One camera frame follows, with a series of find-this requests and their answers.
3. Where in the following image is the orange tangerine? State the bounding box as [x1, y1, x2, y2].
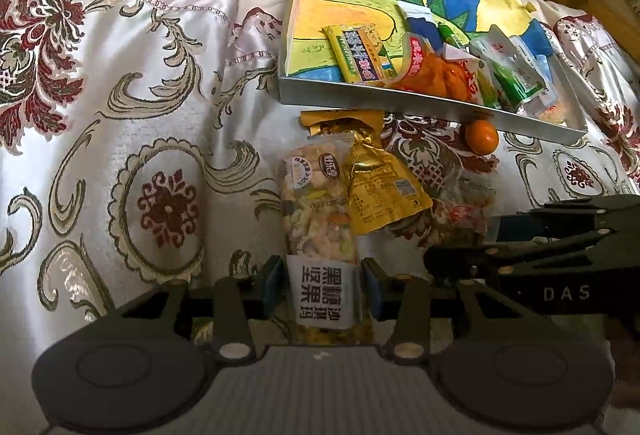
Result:
[463, 120, 499, 156]

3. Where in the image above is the brown rice cake packet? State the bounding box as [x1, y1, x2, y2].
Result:
[530, 95, 568, 126]

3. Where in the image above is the green white snack packet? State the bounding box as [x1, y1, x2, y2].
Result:
[470, 25, 558, 118]

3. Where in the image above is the dark brown clear snack packet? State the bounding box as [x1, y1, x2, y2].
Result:
[387, 171, 496, 250]

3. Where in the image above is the yellow purple snack packet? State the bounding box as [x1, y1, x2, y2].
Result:
[322, 24, 397, 86]

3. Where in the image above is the green tube snack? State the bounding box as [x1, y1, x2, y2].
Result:
[437, 22, 470, 51]

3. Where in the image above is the clear nut mix snack bag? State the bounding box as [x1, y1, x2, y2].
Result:
[278, 137, 373, 345]

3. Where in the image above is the dark blue stick packet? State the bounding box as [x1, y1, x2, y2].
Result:
[397, 1, 442, 52]

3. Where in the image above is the gold foil snack packet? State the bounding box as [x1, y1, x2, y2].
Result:
[299, 110, 433, 236]

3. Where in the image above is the grey tray with dinosaur drawing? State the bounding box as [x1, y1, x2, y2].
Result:
[278, 0, 587, 144]

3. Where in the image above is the orange red snack bag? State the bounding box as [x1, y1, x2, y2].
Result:
[386, 33, 484, 106]

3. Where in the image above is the floral satin bedspread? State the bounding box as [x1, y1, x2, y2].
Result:
[1, 0, 639, 434]

